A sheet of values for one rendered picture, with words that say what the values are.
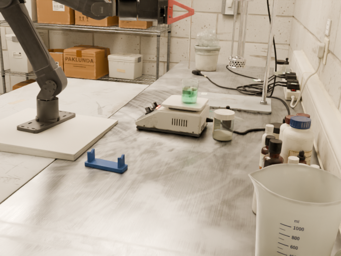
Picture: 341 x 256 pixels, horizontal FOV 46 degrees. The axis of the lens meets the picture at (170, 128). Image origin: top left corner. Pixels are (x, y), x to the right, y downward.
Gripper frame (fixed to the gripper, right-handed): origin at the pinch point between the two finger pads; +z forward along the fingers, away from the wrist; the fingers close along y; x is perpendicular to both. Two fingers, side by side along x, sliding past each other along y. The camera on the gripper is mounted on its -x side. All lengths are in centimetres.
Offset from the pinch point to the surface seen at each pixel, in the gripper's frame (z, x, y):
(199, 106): 3.4, 25.9, -3.3
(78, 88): -41, 35, 51
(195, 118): 2.1, 28.8, -5.5
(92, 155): -24.1, 32.4, -25.2
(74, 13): -76, 17, 239
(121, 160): -17.1, 31.9, -29.1
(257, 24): 76, 20, 228
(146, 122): -11.8, 31.9, -0.7
